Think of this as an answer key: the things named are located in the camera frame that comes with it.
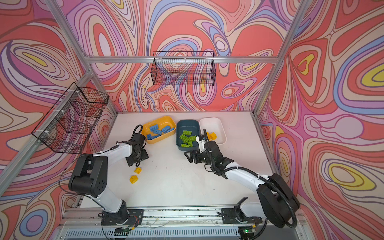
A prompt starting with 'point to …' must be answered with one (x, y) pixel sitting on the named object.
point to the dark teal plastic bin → (191, 125)
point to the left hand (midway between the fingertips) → (143, 157)
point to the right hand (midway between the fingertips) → (191, 156)
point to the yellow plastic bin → (158, 128)
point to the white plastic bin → (213, 124)
